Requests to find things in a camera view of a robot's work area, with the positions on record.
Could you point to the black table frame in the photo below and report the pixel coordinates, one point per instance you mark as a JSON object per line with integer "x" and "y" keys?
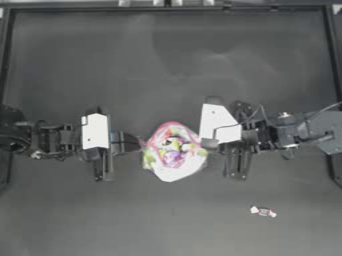
{"x": 88, "y": 6}

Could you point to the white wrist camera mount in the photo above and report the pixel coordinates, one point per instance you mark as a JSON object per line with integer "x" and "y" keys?
{"x": 218, "y": 120}
{"x": 95, "y": 131}

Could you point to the clear bag with pink zip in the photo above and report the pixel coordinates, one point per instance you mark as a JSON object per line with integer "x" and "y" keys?
{"x": 178, "y": 166}

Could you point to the white candy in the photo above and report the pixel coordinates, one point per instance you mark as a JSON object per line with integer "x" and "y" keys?
{"x": 263, "y": 211}

